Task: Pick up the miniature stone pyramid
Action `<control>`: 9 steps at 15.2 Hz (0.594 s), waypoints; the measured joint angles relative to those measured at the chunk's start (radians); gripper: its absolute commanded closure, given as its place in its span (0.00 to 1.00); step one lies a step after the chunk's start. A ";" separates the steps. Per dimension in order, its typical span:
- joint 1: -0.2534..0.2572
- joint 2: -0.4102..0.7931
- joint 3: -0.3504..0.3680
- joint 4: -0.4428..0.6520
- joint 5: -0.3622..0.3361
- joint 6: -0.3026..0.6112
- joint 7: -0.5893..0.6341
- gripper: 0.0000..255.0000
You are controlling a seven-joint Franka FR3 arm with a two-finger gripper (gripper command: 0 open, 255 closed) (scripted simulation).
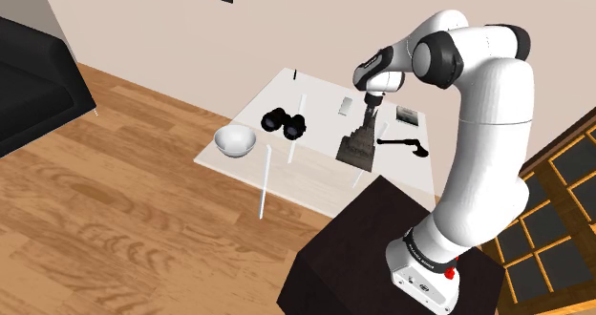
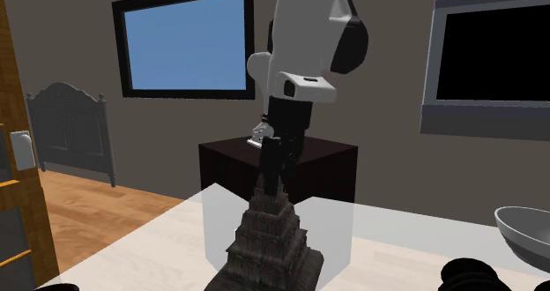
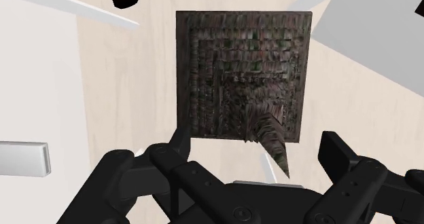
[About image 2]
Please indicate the dark grey bed headboard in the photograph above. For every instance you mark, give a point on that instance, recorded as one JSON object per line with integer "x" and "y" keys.
{"x": 71, "y": 131}

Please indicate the brown tower building model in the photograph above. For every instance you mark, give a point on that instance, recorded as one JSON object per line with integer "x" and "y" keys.
{"x": 268, "y": 243}

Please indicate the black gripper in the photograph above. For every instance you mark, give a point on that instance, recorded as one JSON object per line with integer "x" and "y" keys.
{"x": 290, "y": 116}

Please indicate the grey-framed black wall screen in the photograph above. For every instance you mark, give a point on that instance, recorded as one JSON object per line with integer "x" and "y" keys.
{"x": 494, "y": 53}

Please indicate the dark robot stand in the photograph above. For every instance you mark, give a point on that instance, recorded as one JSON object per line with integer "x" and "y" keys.
{"x": 326, "y": 169}

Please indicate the small black object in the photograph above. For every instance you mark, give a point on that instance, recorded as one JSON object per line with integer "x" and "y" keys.
{"x": 60, "y": 287}

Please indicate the grey bowl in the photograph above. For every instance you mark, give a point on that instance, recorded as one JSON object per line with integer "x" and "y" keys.
{"x": 526, "y": 232}

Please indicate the black-framed window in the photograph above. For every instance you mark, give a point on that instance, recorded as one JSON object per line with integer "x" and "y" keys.
{"x": 187, "y": 41}

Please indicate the black rounded object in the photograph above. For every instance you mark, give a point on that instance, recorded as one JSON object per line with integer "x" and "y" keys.
{"x": 470, "y": 277}

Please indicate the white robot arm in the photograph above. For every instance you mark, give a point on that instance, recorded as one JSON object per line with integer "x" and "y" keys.
{"x": 301, "y": 32}

